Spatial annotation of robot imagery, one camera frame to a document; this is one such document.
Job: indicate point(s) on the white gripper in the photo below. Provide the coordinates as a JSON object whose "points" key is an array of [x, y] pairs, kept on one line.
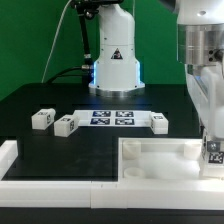
{"points": [[205, 85]]}

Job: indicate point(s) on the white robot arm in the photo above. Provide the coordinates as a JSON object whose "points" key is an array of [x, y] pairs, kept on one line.
{"points": [[200, 48]]}

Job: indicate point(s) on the white base tag plate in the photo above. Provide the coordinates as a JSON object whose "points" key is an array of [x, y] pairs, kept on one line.
{"points": [[113, 118]]}

